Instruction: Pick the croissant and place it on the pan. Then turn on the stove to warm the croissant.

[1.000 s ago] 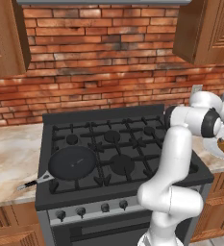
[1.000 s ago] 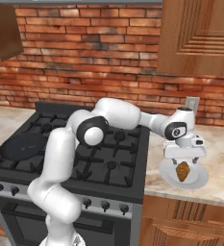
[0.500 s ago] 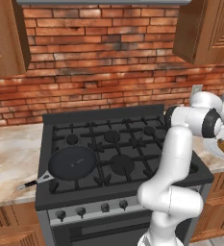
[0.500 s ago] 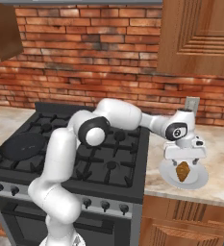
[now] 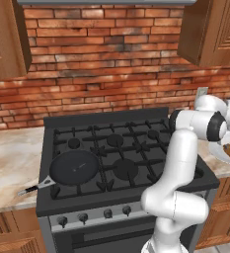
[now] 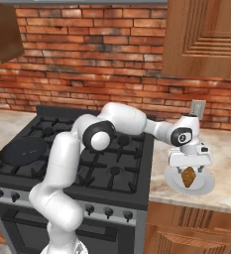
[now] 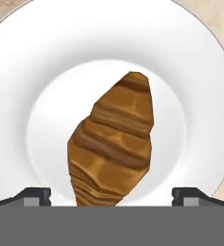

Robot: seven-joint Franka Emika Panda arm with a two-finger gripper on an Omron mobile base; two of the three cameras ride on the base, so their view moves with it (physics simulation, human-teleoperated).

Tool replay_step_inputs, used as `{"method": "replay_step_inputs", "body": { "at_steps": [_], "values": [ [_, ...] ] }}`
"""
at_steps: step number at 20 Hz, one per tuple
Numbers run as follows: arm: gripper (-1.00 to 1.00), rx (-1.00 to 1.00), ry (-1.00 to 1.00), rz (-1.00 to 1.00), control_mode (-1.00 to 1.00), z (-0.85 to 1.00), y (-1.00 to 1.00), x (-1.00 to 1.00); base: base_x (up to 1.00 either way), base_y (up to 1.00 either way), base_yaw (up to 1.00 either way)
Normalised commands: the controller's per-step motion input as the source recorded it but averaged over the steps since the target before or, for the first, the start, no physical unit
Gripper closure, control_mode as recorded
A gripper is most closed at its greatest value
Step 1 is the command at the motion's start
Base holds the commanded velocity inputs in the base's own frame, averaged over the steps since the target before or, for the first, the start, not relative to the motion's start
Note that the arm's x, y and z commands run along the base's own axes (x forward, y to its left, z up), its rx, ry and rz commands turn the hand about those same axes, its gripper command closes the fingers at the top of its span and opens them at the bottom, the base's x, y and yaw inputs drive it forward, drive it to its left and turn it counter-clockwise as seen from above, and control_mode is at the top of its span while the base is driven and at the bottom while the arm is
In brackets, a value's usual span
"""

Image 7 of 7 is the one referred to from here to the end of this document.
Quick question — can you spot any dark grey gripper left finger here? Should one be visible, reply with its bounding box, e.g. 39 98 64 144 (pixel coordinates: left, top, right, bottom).
0 187 52 208

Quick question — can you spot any white round plate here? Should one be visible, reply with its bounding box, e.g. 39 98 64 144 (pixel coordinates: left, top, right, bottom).
0 0 224 208

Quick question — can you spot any brown croissant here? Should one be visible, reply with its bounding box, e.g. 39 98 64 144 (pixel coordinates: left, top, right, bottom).
66 71 156 208

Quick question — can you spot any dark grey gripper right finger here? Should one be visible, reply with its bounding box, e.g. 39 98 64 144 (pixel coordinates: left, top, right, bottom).
171 187 224 208

